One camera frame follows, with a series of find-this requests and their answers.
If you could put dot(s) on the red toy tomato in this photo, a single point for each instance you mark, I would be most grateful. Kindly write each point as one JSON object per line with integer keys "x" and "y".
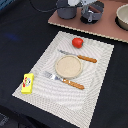
{"x": 77, "y": 42}

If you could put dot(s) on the small grey saucepan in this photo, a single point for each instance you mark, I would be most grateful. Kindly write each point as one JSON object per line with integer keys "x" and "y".
{"x": 88, "y": 16}

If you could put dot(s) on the yellow butter box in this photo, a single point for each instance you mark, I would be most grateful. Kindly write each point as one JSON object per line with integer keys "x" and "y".
{"x": 27, "y": 83}

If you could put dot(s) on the tall grey pot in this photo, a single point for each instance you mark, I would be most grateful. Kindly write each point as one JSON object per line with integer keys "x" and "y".
{"x": 64, "y": 10}

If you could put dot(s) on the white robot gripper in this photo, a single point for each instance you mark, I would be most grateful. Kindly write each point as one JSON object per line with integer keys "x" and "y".
{"x": 80, "y": 3}

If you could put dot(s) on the round wooden plate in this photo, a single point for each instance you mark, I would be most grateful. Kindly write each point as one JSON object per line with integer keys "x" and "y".
{"x": 68, "y": 66}

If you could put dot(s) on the knife with wooden handle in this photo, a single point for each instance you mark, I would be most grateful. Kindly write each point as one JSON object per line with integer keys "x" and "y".
{"x": 79, "y": 56}

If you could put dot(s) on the fork with wooden handle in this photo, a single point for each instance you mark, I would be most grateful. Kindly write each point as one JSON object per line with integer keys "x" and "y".
{"x": 54, "y": 77}

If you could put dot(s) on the brown toy sausage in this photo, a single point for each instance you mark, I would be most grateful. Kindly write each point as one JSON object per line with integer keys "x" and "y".
{"x": 96, "y": 11}

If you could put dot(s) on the cream bowl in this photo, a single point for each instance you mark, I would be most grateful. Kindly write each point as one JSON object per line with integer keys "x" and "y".
{"x": 122, "y": 16}

